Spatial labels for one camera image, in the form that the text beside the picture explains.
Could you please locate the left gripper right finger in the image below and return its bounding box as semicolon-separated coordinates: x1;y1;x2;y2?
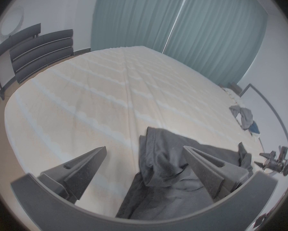
182;145;250;203

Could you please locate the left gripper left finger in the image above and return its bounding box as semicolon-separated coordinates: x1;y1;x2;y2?
38;146;108;201

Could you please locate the black T-shirt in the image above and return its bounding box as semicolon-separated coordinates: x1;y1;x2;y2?
115;127;254;219

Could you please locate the pile of clothes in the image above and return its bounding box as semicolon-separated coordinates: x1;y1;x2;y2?
229;105;261;138

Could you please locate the bed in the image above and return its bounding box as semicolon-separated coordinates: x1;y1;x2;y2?
4;46;288;219

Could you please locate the white printed pillow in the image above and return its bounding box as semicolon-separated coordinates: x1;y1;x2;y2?
221;88;246;106

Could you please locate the grey bedside table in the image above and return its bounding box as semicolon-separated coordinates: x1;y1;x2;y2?
219;82;243;96

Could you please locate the blue-green curtain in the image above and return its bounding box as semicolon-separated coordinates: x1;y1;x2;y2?
91;0;191;54
162;0;269;86

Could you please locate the black chest of drawers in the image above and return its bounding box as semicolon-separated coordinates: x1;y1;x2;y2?
9;29;74;84

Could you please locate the black narrow table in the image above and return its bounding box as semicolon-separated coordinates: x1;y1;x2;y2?
0;23;42;100

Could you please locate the round white mirror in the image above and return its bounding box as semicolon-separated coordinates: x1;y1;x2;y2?
1;7;25;37

